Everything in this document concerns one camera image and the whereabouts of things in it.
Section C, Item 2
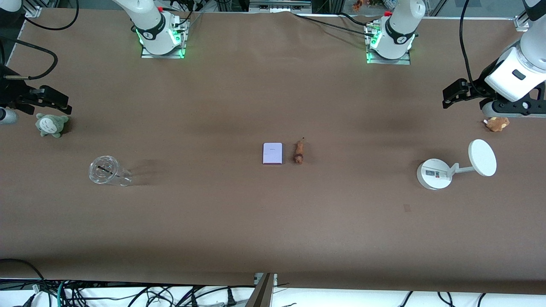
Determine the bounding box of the grey metal bar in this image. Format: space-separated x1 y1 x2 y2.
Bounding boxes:
249 0 313 14

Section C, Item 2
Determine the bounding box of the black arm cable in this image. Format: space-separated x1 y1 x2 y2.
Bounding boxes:
459 0 485 88
0 0 80 81

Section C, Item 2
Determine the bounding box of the lilac phone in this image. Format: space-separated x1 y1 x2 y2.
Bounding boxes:
262 143 284 165

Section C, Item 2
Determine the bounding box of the black cable on table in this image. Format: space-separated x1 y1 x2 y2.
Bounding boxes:
292 12 377 35

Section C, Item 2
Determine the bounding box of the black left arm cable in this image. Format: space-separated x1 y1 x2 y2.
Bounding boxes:
459 0 485 88

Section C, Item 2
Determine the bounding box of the grey totoro plush toy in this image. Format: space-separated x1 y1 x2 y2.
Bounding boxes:
35 113 70 138

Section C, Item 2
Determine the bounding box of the brown lion statue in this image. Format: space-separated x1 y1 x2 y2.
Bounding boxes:
293 138 306 165

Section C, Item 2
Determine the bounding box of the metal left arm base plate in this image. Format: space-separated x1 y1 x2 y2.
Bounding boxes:
365 23 411 65

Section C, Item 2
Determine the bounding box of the clear plastic cup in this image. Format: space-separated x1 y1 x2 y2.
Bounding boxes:
88 155 133 187

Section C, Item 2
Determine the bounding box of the brown plush toy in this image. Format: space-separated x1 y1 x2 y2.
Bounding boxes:
484 116 510 132

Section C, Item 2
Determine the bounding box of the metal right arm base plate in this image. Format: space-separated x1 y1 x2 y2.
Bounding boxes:
141 16 189 59

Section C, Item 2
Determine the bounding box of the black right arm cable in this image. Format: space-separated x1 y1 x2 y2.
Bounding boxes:
0 0 80 81

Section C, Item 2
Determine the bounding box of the white phone stand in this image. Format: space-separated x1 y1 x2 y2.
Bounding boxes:
417 139 497 191

